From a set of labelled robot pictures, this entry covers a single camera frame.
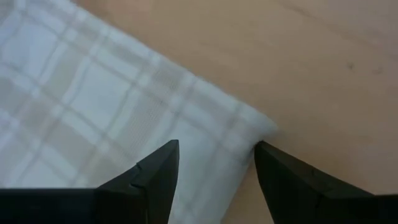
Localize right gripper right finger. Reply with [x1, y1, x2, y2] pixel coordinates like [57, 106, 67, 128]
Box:
[254, 140, 398, 224]

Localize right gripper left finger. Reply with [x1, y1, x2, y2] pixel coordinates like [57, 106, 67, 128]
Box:
[0, 139, 180, 224]

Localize white plaid towel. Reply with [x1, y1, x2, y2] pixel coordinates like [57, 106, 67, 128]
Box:
[0, 0, 277, 224]

